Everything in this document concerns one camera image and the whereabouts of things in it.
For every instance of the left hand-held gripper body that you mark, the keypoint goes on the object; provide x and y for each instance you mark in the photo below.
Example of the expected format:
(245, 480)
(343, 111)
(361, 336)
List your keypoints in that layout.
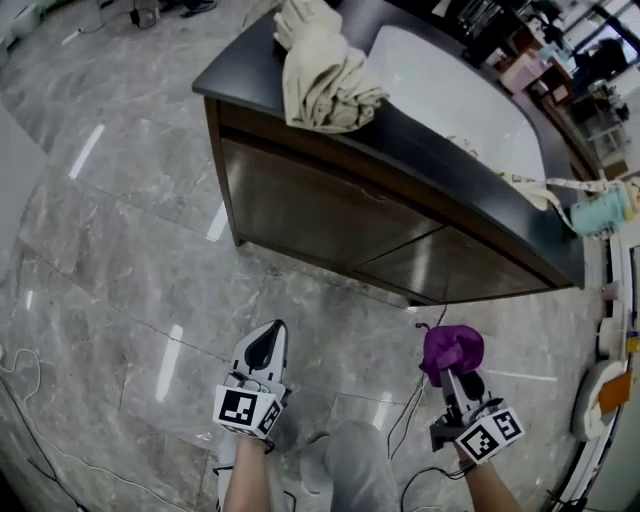
(240, 407)

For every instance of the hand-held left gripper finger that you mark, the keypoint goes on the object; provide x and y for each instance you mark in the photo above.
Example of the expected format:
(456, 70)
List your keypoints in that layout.
(280, 362)
(240, 360)

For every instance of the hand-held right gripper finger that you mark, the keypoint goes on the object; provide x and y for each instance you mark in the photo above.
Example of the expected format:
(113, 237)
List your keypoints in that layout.
(473, 386)
(450, 390)

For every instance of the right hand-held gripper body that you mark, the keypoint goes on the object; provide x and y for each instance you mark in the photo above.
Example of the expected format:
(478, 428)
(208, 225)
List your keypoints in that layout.
(487, 437)

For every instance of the purple cloth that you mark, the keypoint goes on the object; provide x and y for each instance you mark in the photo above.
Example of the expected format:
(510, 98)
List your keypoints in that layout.
(450, 345)

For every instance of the scratched dark wooden cabinet door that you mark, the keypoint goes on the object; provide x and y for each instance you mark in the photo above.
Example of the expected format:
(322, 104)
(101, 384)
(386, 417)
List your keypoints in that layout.
(310, 210)

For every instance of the person's left forearm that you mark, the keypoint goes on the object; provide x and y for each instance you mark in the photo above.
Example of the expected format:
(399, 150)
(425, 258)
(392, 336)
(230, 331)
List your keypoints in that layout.
(252, 475)

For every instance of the person's right forearm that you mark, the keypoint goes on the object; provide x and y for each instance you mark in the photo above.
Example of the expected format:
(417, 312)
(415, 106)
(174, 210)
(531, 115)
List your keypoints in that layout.
(495, 490)

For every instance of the dark wooden vanity cabinet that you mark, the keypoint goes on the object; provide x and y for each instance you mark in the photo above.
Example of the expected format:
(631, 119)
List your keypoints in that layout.
(280, 145)

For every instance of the black display device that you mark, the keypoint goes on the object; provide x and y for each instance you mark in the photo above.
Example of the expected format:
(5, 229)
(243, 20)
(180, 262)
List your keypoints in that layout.
(442, 430)

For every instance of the large round floor seat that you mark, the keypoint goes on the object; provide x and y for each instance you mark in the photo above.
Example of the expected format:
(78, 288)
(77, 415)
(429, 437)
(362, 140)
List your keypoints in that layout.
(590, 400)

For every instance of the person's right leg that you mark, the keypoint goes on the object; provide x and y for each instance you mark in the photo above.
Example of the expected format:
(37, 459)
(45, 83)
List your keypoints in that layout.
(350, 465)

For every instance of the orange cushion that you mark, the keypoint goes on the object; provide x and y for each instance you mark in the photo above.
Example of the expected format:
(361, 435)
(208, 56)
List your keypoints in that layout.
(615, 391)

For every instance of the small white round floor seat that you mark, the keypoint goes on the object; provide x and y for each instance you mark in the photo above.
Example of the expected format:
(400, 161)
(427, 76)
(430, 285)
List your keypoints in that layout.
(610, 337)

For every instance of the teal cartoon water bottle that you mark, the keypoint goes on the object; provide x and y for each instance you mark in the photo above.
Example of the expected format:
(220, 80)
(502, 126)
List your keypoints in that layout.
(600, 212)

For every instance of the beige crumpled towel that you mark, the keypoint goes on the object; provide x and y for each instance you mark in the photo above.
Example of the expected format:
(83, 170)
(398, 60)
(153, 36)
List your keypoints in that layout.
(325, 80)

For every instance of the black vanity countertop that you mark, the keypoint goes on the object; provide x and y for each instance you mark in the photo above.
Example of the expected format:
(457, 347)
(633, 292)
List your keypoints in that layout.
(240, 70)

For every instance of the white sink basin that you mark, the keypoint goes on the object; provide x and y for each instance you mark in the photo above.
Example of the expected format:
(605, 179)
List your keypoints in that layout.
(450, 95)

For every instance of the pink cup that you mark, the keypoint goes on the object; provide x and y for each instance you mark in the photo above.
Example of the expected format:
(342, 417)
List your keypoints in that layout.
(522, 71)

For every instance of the white power strip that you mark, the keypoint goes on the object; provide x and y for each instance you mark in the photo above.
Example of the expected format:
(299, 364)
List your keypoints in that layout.
(73, 36)

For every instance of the white toilet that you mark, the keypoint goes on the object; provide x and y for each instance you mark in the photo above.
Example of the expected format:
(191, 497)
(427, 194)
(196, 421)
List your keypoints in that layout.
(25, 20)

